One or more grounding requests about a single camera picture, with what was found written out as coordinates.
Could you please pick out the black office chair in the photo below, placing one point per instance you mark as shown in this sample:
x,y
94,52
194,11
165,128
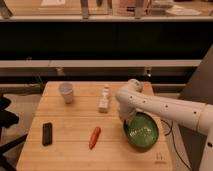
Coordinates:
x,y
7,119

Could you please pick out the orange carrot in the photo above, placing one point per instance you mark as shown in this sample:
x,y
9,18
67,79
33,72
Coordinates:
x,y
94,137

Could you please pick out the black rectangular remote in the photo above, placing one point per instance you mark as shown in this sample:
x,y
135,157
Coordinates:
x,y
47,134

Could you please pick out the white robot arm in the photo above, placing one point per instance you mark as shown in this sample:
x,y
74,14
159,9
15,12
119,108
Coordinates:
x,y
196,116

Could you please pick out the clear plastic cup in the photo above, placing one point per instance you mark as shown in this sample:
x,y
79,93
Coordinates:
x,y
66,91

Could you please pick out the green ceramic bowl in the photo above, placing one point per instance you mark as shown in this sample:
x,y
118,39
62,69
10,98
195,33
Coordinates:
x,y
142,131

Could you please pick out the white squeeze bottle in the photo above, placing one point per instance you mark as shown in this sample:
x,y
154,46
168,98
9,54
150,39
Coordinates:
x,y
104,100

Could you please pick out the wooden table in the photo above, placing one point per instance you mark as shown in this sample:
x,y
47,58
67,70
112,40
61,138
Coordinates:
x,y
72,126

